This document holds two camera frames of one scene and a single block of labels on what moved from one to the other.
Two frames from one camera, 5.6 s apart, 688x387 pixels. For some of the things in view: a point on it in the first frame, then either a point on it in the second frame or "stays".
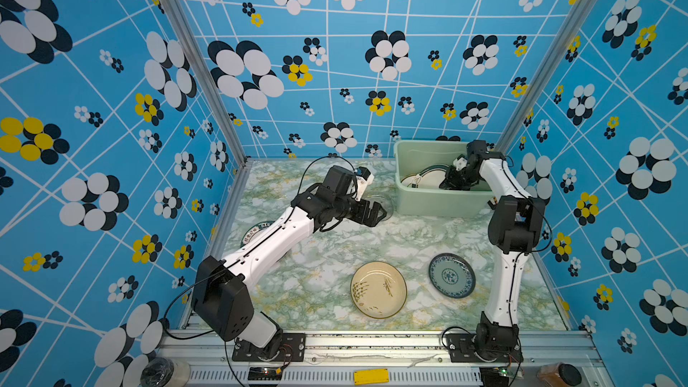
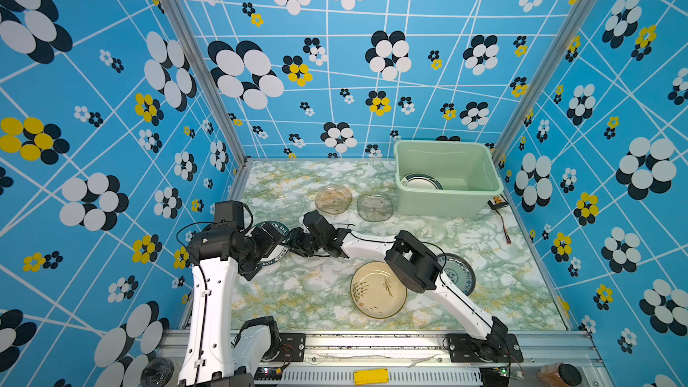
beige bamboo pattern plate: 378,289 stays
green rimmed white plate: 433,176 -> 419,180
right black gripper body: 459,181 -> 309,245
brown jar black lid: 559,374 stays
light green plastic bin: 411,156 stays
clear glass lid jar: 163,372 stays
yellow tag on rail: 371,376 stays
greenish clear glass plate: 385,204 stays
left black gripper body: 348,208 -> 260,244
